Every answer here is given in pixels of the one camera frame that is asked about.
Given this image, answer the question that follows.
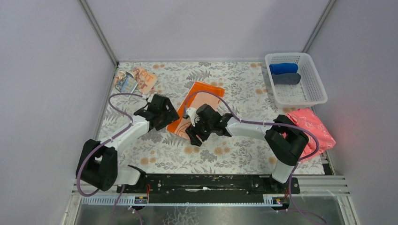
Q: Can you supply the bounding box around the orange cartoon towel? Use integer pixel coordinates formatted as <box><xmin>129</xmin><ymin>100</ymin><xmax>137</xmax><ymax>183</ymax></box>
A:
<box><xmin>166</xmin><ymin>82</ymin><xmax>225</xmax><ymax>140</ymax></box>

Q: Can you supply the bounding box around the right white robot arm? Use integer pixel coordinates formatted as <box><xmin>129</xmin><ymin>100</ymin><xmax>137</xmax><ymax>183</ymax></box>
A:
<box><xmin>183</xmin><ymin>104</ymin><xmax>309</xmax><ymax>184</ymax></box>

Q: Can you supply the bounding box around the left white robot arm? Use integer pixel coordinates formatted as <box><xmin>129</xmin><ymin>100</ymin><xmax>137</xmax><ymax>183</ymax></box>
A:
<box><xmin>76</xmin><ymin>94</ymin><xmax>180</xmax><ymax>197</ymax></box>

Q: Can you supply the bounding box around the peach lettered towel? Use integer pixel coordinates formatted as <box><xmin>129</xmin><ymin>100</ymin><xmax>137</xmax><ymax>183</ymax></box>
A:
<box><xmin>114</xmin><ymin>67</ymin><xmax>158</xmax><ymax>95</ymax></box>

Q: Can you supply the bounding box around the floral table mat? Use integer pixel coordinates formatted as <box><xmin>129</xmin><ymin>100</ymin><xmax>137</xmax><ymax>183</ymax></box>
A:
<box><xmin>88</xmin><ymin>61</ymin><xmax>326</xmax><ymax>175</ymax></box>

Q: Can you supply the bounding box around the blue rolled towel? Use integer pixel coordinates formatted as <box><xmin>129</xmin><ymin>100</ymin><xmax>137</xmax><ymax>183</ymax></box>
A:
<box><xmin>269</xmin><ymin>63</ymin><xmax>299</xmax><ymax>75</ymax></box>

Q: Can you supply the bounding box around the grey rolled towel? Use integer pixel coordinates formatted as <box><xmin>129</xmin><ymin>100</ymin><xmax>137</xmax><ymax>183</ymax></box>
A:
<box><xmin>272</xmin><ymin>73</ymin><xmax>301</xmax><ymax>85</ymax></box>

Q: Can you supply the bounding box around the pink folded towel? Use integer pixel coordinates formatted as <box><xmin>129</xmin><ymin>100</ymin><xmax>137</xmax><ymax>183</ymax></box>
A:
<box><xmin>286</xmin><ymin>108</ymin><xmax>336</xmax><ymax>162</ymax></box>

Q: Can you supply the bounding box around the white plastic basket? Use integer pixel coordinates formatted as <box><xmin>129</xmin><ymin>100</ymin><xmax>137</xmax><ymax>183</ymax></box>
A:
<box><xmin>263</xmin><ymin>52</ymin><xmax>328</xmax><ymax>108</ymax></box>

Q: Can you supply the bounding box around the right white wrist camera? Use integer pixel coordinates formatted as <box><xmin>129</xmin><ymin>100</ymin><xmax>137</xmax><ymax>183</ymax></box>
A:
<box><xmin>183</xmin><ymin>107</ymin><xmax>198</xmax><ymax>126</ymax></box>

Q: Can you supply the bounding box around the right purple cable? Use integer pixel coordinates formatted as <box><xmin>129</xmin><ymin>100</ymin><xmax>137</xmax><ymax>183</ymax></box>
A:
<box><xmin>183</xmin><ymin>90</ymin><xmax>327</xmax><ymax>225</ymax></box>

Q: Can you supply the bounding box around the purple cable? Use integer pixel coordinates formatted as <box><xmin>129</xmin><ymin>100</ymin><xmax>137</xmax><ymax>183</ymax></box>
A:
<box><xmin>183</xmin><ymin>90</ymin><xmax>327</xmax><ymax>225</ymax></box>
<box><xmin>76</xmin><ymin>92</ymin><xmax>147</xmax><ymax>225</ymax></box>

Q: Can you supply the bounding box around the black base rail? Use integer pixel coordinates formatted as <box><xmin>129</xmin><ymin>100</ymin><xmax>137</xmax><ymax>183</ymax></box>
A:
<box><xmin>117</xmin><ymin>173</ymin><xmax>300</xmax><ymax>204</ymax></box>

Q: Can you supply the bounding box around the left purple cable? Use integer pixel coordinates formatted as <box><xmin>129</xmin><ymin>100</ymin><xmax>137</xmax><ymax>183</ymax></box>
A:
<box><xmin>76</xmin><ymin>92</ymin><xmax>147</xmax><ymax>225</ymax></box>

